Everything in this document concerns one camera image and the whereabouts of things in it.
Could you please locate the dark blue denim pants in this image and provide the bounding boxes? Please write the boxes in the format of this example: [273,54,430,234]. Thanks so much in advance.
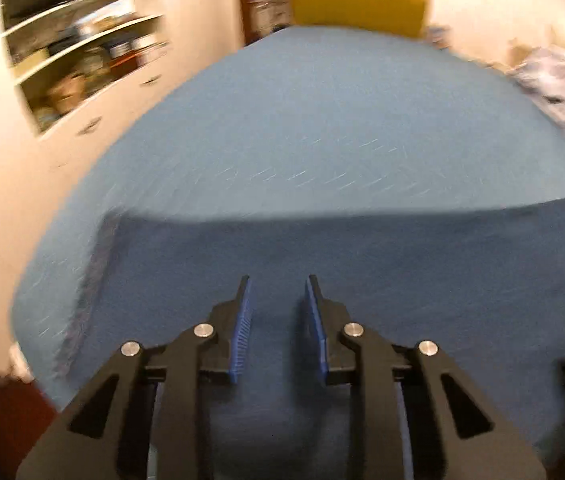
[55,192,565,480]

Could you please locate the yellow armchair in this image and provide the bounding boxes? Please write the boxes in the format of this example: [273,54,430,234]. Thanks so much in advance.
[286,0,436,40]

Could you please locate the blue quilted bed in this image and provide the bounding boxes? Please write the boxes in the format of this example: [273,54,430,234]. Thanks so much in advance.
[10,25,565,461]

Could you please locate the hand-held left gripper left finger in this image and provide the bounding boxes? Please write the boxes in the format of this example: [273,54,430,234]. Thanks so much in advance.
[15,274,254,480]

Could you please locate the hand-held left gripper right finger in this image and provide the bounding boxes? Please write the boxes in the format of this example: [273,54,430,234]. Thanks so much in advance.
[303,274,548,480]

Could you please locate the cream wall cabinet with shelves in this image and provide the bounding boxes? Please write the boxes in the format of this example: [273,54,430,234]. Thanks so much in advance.
[0,0,174,143]

